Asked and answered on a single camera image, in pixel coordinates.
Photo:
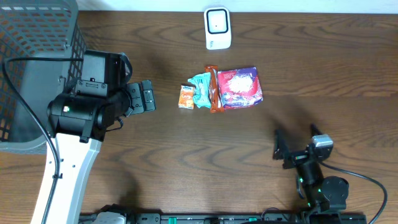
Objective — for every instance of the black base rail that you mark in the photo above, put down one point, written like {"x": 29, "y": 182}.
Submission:
{"x": 155, "y": 218}

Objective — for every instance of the orange Kleenex tissue pack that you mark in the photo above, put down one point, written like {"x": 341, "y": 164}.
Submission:
{"x": 186, "y": 97}

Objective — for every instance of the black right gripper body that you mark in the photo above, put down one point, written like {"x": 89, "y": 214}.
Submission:
{"x": 299, "y": 158}

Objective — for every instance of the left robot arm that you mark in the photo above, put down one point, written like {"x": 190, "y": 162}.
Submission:
{"x": 79, "y": 118}

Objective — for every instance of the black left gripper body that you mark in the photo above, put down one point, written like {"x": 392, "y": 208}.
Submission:
{"x": 137, "y": 98}

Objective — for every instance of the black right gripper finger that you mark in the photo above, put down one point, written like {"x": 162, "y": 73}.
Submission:
{"x": 281, "y": 150}
{"x": 314, "y": 130}

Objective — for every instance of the red snack bar wrapper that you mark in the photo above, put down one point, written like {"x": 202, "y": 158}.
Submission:
{"x": 214, "y": 95}

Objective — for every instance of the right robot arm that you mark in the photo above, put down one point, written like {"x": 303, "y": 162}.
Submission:
{"x": 326, "y": 196}

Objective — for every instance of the grey plastic mesh basket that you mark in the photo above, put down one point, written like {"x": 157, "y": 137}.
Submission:
{"x": 45, "y": 36}

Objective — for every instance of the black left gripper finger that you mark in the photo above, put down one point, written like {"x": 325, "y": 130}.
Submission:
{"x": 136, "y": 102}
{"x": 149, "y": 100}

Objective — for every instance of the red purple pad packet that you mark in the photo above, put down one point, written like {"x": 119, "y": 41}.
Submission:
{"x": 239, "y": 88}

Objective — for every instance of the white barcode scanner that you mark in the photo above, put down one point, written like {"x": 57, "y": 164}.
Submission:
{"x": 217, "y": 28}

